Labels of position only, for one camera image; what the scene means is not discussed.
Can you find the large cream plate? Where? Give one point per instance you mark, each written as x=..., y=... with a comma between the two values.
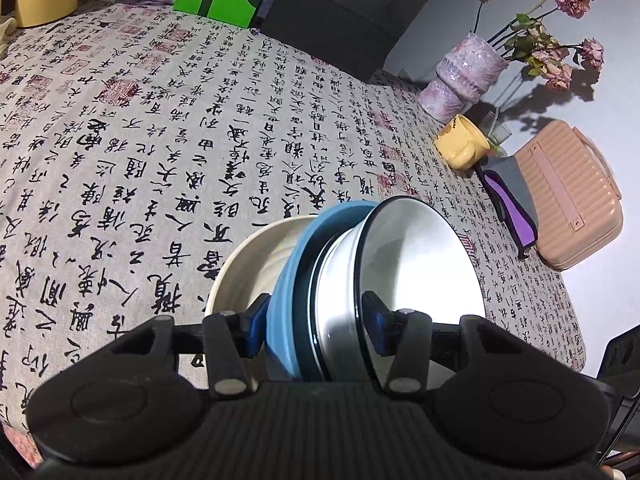
x=250, y=260

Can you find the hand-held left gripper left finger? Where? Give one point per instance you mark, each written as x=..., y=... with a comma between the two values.
x=257, y=325

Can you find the blue bowl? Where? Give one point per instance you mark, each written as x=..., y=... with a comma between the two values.
x=285, y=310

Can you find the white dish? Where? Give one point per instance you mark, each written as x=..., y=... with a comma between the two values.
x=430, y=260

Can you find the grey paper bag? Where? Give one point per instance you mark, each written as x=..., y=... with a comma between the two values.
x=340, y=15

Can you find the clear drinking glass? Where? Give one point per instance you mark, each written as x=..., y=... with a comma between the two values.
x=500, y=132

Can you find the yellow mug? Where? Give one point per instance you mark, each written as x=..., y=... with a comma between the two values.
x=460, y=150

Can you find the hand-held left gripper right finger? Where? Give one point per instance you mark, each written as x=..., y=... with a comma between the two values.
x=375, y=325

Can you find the purple textured vase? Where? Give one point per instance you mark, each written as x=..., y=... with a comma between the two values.
x=460, y=75

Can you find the calligraphy printed tablecloth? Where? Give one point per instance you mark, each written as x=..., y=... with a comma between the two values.
x=150, y=135

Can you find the dried pink roses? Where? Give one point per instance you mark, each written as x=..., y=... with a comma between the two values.
x=575, y=2

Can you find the grey and purple cloth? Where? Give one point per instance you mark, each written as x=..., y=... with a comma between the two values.
x=515, y=180

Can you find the pink ribbed case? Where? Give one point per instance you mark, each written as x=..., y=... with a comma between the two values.
x=565, y=195

